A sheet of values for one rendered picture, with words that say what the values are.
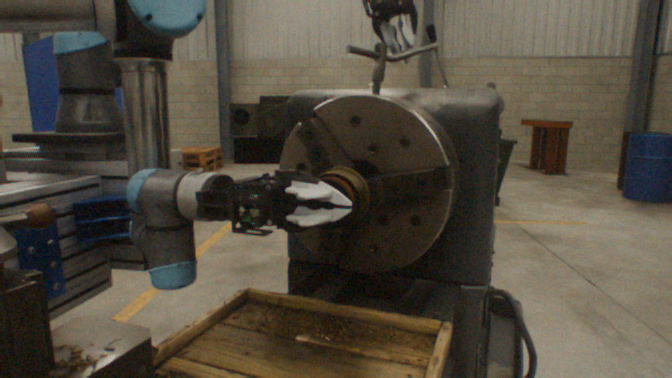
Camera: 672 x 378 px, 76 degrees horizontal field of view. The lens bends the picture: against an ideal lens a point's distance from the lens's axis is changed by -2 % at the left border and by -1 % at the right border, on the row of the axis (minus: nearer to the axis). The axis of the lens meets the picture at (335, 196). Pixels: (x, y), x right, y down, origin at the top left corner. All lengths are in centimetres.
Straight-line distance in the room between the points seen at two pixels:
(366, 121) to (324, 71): 1015
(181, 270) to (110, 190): 40
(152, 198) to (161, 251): 8
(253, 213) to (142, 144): 29
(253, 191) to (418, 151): 28
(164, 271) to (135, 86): 32
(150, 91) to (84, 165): 36
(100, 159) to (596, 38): 1164
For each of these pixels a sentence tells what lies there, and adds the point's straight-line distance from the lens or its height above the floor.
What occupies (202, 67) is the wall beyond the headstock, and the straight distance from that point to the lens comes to 1157.
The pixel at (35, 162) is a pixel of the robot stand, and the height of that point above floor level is 109.
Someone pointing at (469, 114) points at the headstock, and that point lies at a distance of 86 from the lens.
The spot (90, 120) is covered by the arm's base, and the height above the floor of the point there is 119.
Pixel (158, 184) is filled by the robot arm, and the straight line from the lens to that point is 71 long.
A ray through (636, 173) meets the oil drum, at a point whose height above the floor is 37.
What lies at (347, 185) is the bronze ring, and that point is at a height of 111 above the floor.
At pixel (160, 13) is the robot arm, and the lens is 67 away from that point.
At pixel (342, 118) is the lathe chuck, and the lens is 75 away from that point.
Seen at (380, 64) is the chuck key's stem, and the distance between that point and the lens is 77.
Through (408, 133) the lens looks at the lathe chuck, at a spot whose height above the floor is 117.
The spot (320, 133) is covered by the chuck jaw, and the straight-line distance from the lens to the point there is 72.
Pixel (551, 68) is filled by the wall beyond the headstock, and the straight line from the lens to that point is 1166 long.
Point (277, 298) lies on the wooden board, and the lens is 76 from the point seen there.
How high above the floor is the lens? 121
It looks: 11 degrees down
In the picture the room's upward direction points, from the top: straight up
